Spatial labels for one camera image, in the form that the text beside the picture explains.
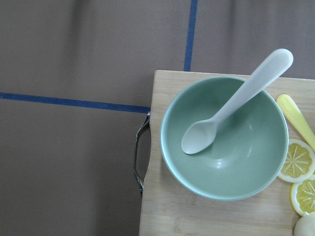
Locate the lemon slice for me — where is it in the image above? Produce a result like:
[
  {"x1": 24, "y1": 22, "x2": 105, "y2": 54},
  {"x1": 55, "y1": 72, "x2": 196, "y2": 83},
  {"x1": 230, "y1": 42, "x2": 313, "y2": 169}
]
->
[
  {"x1": 278, "y1": 139, "x2": 315, "y2": 183},
  {"x1": 290, "y1": 175, "x2": 315, "y2": 216}
]

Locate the white lemon end piece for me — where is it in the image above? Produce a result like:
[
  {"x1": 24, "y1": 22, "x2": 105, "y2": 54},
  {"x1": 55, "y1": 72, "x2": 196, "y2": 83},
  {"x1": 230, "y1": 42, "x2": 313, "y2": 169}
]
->
[{"x1": 294, "y1": 212, "x2": 315, "y2": 236}]

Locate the white spoon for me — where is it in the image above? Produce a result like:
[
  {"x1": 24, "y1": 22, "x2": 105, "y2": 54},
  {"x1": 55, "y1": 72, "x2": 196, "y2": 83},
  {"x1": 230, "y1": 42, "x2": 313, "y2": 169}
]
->
[{"x1": 181, "y1": 49, "x2": 294, "y2": 154}]

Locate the mint green bowl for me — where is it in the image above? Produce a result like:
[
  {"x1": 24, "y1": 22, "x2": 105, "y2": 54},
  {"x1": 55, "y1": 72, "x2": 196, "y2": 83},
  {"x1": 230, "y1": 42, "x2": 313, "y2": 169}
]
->
[{"x1": 160, "y1": 76, "x2": 288, "y2": 201}]

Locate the yellow plastic knife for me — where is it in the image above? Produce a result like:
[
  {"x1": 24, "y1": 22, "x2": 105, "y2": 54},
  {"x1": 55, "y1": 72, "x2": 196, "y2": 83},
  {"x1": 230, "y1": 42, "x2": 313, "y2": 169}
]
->
[{"x1": 276, "y1": 94, "x2": 315, "y2": 150}]

